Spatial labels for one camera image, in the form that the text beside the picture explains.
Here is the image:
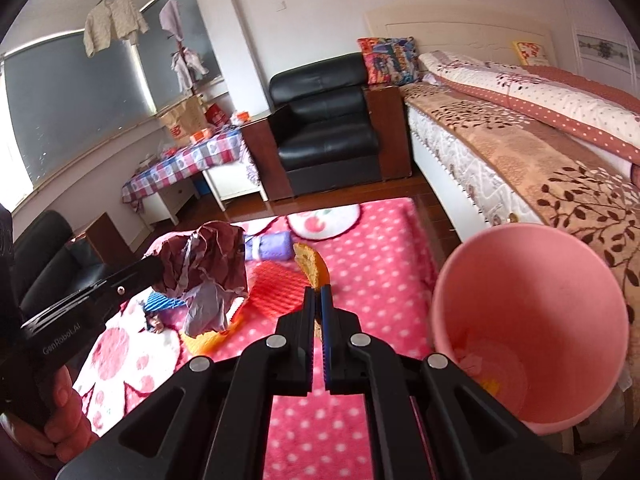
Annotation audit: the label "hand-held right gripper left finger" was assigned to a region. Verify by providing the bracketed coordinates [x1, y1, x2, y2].
[57, 285, 318, 480]

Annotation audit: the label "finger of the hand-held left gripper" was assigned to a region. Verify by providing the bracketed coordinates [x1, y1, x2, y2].
[112, 256, 166, 293]

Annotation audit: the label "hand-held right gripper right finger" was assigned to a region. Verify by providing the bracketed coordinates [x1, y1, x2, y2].
[320, 284, 583, 480]

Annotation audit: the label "orange peel piece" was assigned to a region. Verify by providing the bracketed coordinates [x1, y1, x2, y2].
[292, 241, 331, 342]

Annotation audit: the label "dark red paper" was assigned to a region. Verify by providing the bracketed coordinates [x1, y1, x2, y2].
[150, 220, 249, 297]

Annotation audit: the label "pink plastic bucket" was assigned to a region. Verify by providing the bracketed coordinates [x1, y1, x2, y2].
[431, 225, 630, 437]

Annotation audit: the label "person's left hand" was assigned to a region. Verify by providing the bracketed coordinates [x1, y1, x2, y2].
[41, 365, 102, 462]

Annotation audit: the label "blue corrugated paper piece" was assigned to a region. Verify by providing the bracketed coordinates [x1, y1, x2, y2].
[142, 296, 187, 319]

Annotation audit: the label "red foam fruit net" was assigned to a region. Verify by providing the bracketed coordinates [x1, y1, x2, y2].
[245, 262, 311, 322]

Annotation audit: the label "pink polka dot blanket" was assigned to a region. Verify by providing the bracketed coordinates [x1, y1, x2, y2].
[72, 197, 463, 480]

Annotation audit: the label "black leather armchair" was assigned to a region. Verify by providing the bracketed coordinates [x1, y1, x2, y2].
[240, 52, 414, 204]
[12, 210, 134, 313]

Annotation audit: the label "grey crumpled plastic wrapper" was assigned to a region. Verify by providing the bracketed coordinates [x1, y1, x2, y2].
[184, 280, 237, 339]

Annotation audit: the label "rolled purple cloth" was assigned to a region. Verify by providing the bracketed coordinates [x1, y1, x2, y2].
[243, 231, 294, 263]

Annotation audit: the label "plaid tablecloth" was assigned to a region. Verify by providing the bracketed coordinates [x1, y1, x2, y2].
[121, 127, 262, 211]

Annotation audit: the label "white desk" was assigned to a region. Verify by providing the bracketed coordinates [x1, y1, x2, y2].
[140, 152, 271, 227]

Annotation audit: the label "brown paper bag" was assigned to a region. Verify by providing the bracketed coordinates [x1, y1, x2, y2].
[159, 96, 209, 142]

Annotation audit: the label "red shopping bag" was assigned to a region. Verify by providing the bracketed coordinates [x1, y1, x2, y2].
[205, 103, 229, 129]

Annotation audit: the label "grey window blind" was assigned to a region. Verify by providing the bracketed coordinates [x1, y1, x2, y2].
[137, 0, 224, 112]
[2, 35, 154, 194]

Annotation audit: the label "white quilted mattress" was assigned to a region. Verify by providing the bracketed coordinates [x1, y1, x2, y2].
[405, 105, 547, 242]

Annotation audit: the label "pale clothes on stand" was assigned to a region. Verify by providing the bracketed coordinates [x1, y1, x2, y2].
[170, 46, 211, 94]

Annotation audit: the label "cream knitted sweater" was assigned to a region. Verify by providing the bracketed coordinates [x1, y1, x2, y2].
[82, 0, 150, 58]

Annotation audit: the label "bed with patterned bedding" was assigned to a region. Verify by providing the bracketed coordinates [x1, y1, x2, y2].
[402, 82, 640, 313]

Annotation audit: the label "pink hanging garment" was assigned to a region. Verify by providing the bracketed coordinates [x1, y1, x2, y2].
[159, 0, 187, 42]

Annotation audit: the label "colourful printed pillow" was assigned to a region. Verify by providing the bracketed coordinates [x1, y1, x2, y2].
[357, 36, 422, 86]

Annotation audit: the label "white floral quilt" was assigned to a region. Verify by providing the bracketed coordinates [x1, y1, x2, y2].
[419, 50, 640, 167]

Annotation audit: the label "cream bed headboard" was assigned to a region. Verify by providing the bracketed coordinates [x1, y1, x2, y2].
[364, 7, 558, 68]

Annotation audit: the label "yellow printed cushion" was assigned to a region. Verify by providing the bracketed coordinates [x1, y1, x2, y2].
[512, 40, 552, 67]

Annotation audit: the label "white wardrobe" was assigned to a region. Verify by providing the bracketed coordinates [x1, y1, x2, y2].
[554, 0, 640, 93]

